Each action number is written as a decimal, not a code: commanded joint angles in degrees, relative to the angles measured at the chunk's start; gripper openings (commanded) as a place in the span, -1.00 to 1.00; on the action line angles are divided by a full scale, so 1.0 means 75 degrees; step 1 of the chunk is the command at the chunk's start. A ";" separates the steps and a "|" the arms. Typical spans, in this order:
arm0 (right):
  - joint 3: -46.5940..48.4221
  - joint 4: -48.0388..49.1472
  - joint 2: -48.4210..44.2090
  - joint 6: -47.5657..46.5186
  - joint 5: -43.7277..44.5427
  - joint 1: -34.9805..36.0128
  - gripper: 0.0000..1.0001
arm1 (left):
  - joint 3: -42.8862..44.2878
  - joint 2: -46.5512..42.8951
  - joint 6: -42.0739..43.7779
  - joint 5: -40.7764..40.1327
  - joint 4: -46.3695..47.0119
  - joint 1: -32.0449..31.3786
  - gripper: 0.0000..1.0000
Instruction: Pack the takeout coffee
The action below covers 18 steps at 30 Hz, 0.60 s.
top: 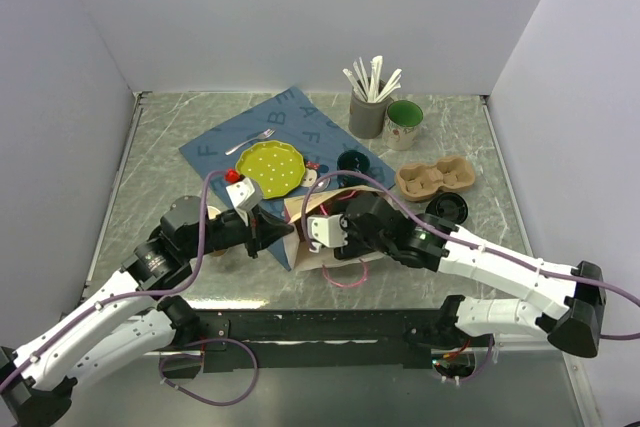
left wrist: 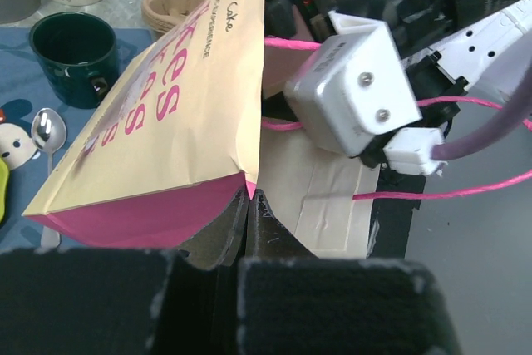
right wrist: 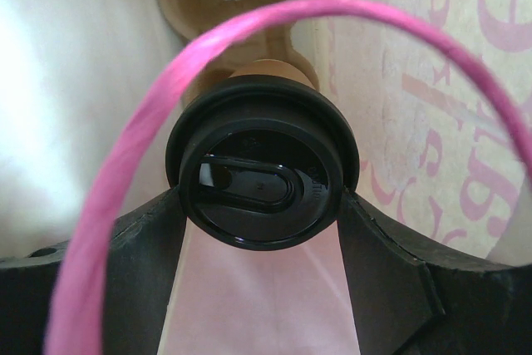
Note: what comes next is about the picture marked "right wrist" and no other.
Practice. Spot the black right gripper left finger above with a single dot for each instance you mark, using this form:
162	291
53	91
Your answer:
141	267

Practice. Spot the kraft paper cakes bag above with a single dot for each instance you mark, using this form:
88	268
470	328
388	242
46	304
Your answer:
433	154

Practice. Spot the brown paper coffee cup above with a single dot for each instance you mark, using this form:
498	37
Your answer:
271	67

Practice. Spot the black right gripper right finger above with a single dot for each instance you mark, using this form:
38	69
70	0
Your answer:
412	295

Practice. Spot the black plastic cup lid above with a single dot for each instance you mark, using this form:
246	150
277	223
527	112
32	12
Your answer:
261	162

